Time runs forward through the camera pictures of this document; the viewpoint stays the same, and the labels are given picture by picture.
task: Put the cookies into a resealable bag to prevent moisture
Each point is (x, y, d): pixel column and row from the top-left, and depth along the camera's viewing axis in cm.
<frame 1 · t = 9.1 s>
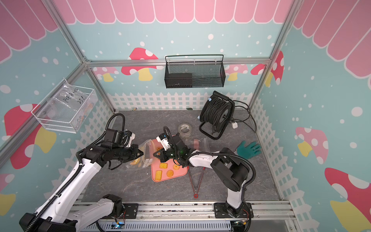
left hand: (142, 156, 74), fingers closed
right hand: (153, 155, 81), fingers closed
clear resealable bag: (149, 147, 84), point 15 cm above the table
pink plastic tray: (165, 170, 91), on the table
red metal tongs: (195, 195, 81), on the table
clear tape roll: (185, 130, 108), point 2 cm above the table
green rubber glove: (249, 151, 97), point 2 cm above the table
small clear zip bag: (201, 144, 101), on the table
white power plug: (234, 125, 108), point 4 cm above the table
rectangular cracker cookie: (158, 175, 87), point 2 cm above the table
round cookie: (170, 173, 89), on the table

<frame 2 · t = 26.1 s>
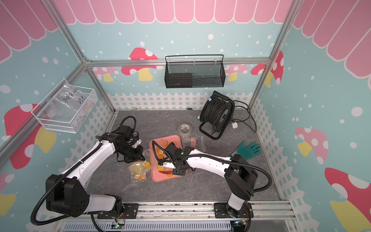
left hand: (143, 161, 79), fingers closed
right hand: (178, 165, 84), fingers open
clear resealable bag: (139, 169, 87), point 4 cm above the table
red metal tongs: (165, 172, 85), point 5 cm above the table
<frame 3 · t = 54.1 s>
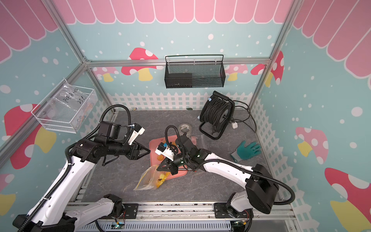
left hand: (145, 152, 68), fingers open
right hand: (158, 169, 69), fingers closed
clear resealable bag: (149, 184, 67), point 19 cm above the table
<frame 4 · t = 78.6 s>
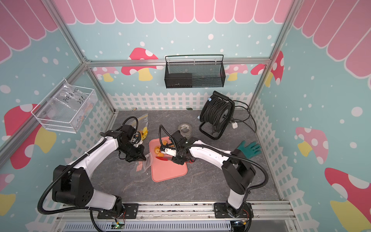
left hand: (144, 161, 81), fingers closed
right hand: (176, 156, 86), fingers open
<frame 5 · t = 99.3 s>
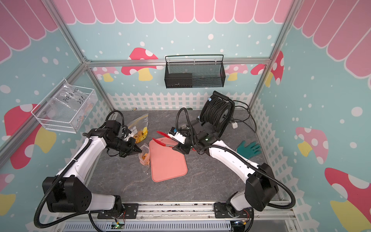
left hand: (140, 153, 78), fingers closed
right hand: (176, 143, 79), fingers open
small clear zip bag: (144, 156, 87), point 9 cm above the table
red metal tongs: (161, 143, 78), point 22 cm above the table
